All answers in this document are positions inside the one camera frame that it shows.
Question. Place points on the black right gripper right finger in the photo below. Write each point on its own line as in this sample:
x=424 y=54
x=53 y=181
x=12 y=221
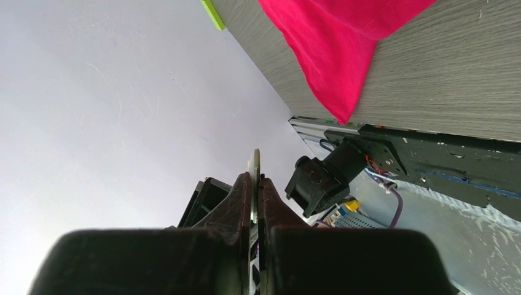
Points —
x=296 y=258

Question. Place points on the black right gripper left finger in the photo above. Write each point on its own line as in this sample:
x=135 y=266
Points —
x=212 y=257

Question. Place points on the round white brooch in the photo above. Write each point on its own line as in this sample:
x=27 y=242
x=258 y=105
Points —
x=254 y=168

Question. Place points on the pink red garment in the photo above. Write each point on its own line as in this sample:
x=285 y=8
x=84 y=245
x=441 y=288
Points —
x=334 y=42

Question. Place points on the lime green block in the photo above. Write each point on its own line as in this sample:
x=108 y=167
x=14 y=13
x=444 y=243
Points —
x=213 y=14

